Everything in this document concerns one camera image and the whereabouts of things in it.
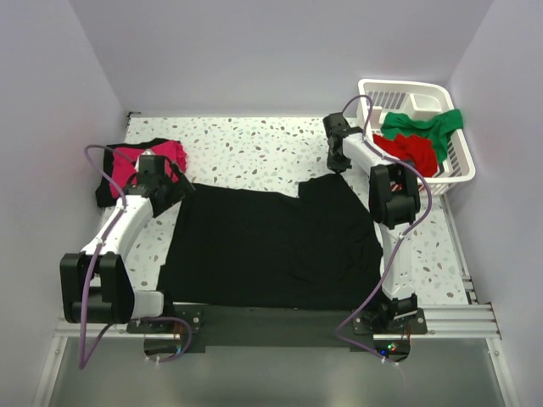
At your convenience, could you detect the black t shirt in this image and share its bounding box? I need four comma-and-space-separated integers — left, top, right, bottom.
94, 137, 188, 209
157, 174, 383, 310

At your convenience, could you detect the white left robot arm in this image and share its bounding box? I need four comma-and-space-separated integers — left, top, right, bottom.
59, 153, 194, 332

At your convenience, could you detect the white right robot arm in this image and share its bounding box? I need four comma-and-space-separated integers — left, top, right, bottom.
322, 113, 421, 333

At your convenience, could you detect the folded pink t shirt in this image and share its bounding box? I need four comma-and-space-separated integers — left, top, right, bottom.
110, 138, 187, 187

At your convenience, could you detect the folded black t shirt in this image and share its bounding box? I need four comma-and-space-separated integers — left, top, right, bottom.
94, 137, 188, 209

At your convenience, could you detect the green t shirt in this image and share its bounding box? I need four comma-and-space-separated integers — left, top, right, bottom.
380, 109, 463, 164

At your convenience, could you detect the white plastic laundry basket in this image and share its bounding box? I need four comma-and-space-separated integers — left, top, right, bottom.
356, 79, 476, 195

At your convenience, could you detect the red t shirt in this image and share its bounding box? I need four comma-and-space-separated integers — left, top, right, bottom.
372, 133, 439, 177

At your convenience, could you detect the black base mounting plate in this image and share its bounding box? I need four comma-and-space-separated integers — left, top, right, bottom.
126, 303, 428, 359

